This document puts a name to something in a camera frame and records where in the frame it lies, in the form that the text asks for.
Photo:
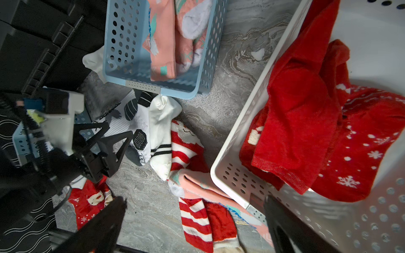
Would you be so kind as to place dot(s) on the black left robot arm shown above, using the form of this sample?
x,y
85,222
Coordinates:
x,y
24,188

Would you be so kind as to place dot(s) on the plain white sock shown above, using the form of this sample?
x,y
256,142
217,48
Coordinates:
x,y
94,62

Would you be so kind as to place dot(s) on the light blue right basket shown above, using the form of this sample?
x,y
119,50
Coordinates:
x,y
127,63

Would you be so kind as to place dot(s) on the white perforated basket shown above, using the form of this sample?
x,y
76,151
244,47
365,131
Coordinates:
x,y
374,33

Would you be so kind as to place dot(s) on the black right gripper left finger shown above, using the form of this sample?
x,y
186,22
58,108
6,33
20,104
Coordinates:
x,y
100,234

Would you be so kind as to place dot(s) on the red striped cuff sock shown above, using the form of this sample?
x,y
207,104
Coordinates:
x,y
289,138

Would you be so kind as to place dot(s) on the black plastic toolbox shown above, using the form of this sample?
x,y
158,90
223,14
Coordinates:
x,y
43,43

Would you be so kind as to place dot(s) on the white black-striped sock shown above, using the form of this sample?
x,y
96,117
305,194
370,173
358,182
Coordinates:
x,y
162,111

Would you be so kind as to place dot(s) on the pink sock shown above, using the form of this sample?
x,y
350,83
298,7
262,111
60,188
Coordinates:
x,y
177,35
188,184

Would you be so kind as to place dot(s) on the pink sock on table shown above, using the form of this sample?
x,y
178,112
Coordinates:
x,y
188,184

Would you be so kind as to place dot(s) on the red santa sock front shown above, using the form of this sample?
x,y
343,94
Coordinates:
x,y
88,199

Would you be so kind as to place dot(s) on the red white striped sock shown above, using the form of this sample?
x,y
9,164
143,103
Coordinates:
x,y
207,224

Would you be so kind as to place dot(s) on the red christmas sock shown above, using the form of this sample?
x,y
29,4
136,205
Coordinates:
x,y
372,120

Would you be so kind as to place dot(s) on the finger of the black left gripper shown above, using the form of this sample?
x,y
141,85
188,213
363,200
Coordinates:
x,y
87,135
111,159

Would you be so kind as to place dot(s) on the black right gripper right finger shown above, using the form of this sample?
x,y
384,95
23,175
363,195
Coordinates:
x,y
287,229

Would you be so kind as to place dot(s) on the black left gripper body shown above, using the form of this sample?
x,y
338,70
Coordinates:
x,y
92,166

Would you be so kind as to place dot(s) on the white grey patterned sock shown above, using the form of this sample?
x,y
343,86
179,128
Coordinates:
x,y
132,114

